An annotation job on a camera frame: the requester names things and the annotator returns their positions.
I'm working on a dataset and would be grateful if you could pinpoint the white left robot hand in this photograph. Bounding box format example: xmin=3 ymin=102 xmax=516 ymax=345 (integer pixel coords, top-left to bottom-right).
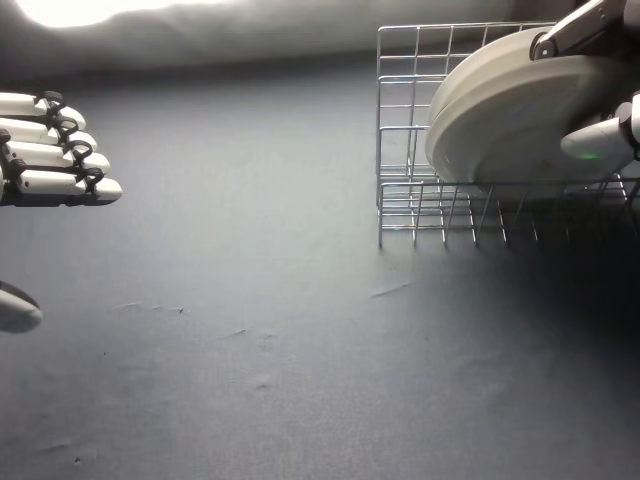
xmin=0 ymin=90 xmax=124 ymax=335

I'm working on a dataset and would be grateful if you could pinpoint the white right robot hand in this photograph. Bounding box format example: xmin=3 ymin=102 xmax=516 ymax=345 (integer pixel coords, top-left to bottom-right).
xmin=528 ymin=0 xmax=640 ymax=177

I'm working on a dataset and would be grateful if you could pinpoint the silver wire dish rack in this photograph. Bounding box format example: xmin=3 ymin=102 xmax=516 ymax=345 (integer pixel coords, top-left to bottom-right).
xmin=375 ymin=22 xmax=640 ymax=249

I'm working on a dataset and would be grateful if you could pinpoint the white plate with black rim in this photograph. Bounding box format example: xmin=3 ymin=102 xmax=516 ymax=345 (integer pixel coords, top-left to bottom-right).
xmin=424 ymin=27 xmax=640 ymax=201

